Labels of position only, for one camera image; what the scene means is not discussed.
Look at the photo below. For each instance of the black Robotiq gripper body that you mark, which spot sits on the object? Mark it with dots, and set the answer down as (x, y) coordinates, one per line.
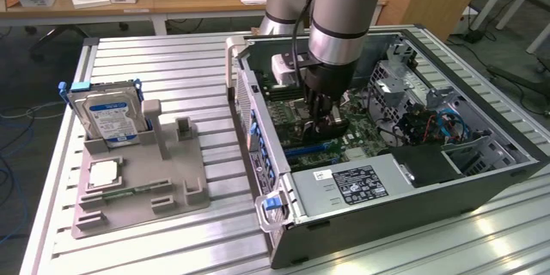
(328, 80)

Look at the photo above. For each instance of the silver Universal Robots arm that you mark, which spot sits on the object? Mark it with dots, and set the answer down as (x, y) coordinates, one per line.
(339, 14)

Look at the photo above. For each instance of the CPU socket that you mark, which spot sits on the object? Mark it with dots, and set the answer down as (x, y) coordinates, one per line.
(297, 107)

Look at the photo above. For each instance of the green motherboard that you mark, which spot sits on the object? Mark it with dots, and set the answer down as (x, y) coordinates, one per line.
(364, 127)

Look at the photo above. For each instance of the blue expansion slot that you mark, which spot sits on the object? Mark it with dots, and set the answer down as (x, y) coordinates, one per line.
(308, 150)

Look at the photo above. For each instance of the perforated metal drive cage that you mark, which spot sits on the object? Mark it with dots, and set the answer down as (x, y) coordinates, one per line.
(407, 88)

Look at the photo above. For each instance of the grey power supply unit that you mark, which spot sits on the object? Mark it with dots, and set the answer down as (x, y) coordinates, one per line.
(317, 197)

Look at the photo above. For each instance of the black plastic shroud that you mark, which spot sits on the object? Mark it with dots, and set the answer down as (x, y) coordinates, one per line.
(424, 165)

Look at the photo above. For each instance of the grey metal disk bay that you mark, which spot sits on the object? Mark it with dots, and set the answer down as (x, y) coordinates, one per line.
(476, 152)

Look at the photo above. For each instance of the black open PC case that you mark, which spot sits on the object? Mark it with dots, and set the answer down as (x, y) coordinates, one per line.
(385, 223)

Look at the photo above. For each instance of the grey parts rack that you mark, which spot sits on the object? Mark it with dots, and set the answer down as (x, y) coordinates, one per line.
(137, 191)

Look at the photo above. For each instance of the green RAM stick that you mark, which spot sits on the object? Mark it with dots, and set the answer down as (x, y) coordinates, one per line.
(128, 190)

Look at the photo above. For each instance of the silver CPU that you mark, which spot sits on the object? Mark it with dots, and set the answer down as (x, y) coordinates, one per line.
(104, 173)

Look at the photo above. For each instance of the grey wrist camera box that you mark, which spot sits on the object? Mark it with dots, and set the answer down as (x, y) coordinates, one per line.
(285, 69)

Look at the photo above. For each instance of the hard disk with blue bracket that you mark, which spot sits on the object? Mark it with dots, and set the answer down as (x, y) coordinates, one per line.
(109, 117)

